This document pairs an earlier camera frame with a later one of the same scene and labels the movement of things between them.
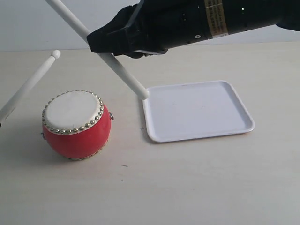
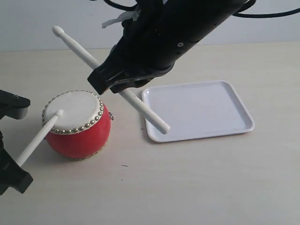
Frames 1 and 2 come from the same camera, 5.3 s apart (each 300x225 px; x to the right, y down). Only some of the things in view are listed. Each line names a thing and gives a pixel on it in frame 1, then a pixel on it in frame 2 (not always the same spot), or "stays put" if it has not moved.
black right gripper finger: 112,38 -> 113,65
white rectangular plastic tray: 185,111 stays put
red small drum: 76,124 stays put
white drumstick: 108,57 -> 156,120
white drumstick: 25,87 -> 37,137
